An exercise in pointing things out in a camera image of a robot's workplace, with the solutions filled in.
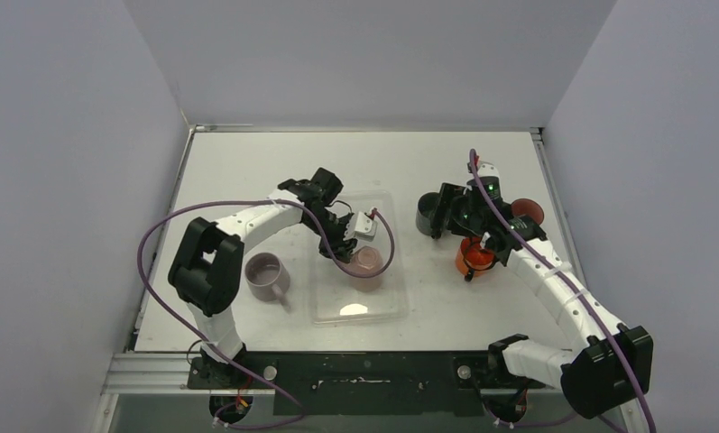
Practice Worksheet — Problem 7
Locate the dark grey mug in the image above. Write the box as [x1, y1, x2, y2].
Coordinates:
[415, 192, 439, 239]

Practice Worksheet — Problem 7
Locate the orange mug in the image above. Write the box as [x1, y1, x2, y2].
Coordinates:
[455, 237, 497, 282]

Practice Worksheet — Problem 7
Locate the pink ghost pattern mug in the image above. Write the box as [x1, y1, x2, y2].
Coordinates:
[511, 198, 545, 225]

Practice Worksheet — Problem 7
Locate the light pink faceted mug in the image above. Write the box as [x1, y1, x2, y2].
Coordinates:
[347, 245, 384, 292]

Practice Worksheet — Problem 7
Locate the lilac ribbed mug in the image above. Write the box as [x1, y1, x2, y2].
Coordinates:
[244, 253, 291, 311]

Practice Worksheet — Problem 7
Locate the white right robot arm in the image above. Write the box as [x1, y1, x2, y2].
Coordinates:
[416, 176, 654, 419]

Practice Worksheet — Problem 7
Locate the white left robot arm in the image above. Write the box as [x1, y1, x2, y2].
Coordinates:
[168, 168, 357, 389]

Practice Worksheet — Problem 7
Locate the clear plastic tray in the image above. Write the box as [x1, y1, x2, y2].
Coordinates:
[307, 189, 408, 326]

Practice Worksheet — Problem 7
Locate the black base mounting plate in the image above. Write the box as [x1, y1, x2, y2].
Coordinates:
[187, 350, 544, 417]

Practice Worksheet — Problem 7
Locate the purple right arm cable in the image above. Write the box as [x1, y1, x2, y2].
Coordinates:
[468, 148, 659, 433]

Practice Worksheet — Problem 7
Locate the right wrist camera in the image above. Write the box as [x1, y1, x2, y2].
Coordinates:
[468, 156, 501, 179]

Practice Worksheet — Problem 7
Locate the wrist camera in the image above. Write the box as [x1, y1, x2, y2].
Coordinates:
[468, 156, 501, 179]
[347, 212, 377, 242]

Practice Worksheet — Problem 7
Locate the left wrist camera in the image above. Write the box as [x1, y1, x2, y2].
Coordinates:
[347, 212, 377, 242]

